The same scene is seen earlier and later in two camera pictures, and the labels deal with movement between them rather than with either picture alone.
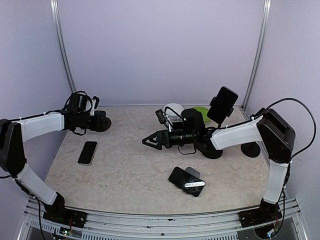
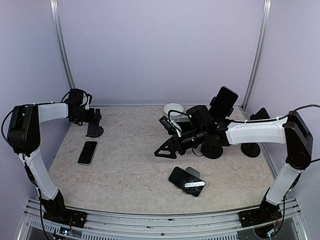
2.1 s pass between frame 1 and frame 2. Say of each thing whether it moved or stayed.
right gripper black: moved
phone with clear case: stayed
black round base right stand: stayed
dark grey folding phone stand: moved
